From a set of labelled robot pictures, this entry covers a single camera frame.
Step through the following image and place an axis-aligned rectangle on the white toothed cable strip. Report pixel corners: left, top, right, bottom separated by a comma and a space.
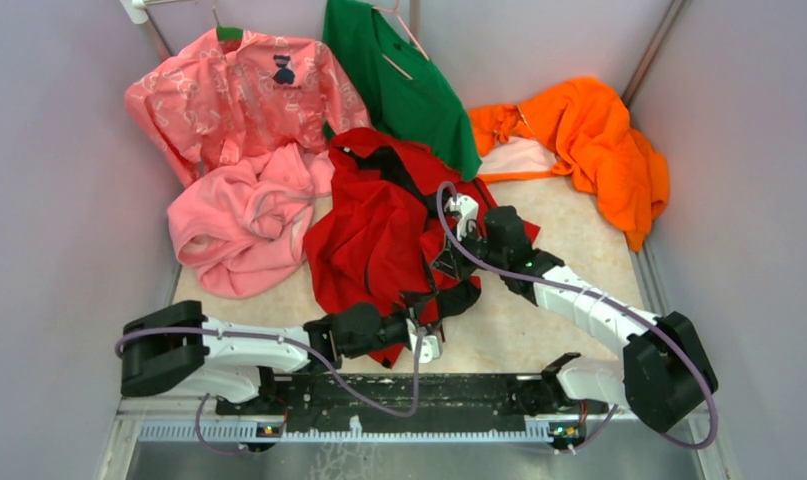
137, 417, 555, 445

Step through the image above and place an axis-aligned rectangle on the pink clothes hanger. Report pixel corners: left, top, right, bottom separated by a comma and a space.
368, 1, 433, 82

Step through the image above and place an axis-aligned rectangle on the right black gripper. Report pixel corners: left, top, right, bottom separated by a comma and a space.
430, 221, 507, 282

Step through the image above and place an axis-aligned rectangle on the green clothes hanger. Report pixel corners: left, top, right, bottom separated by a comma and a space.
211, 0, 244, 42

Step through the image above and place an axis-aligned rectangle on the metal corner post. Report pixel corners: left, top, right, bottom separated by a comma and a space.
621, 0, 690, 108

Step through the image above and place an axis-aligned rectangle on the pink patterned bear jacket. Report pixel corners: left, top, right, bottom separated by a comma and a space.
124, 30, 371, 187

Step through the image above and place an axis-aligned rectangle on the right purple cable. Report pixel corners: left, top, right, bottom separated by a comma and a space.
436, 181, 721, 455

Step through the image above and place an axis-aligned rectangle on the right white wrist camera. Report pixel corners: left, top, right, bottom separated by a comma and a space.
444, 194, 479, 242

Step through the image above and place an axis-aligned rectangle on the red jacket black lining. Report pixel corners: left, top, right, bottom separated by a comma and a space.
302, 127, 542, 370

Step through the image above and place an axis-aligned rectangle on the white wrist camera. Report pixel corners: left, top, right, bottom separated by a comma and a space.
444, 194, 479, 242
412, 334, 443, 364

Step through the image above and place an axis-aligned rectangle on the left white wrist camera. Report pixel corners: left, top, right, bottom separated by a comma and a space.
412, 334, 443, 364

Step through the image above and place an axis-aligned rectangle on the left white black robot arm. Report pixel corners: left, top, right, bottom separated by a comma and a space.
114, 300, 442, 414

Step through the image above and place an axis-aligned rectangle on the orange garment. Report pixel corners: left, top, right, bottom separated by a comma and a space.
468, 77, 670, 252

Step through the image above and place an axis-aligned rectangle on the white rail bracket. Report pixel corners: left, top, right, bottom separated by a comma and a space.
120, 0, 189, 25

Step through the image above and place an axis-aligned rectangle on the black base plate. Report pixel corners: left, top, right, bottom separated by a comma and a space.
216, 374, 608, 441

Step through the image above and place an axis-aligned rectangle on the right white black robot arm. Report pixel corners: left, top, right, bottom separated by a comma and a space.
433, 195, 718, 434

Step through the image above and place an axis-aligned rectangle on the plain pink garment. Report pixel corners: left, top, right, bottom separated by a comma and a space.
167, 143, 334, 299

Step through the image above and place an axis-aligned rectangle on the aluminium frame rail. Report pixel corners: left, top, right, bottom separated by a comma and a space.
114, 373, 717, 423

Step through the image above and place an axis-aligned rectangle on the green shirt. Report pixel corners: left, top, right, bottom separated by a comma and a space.
323, 1, 482, 181

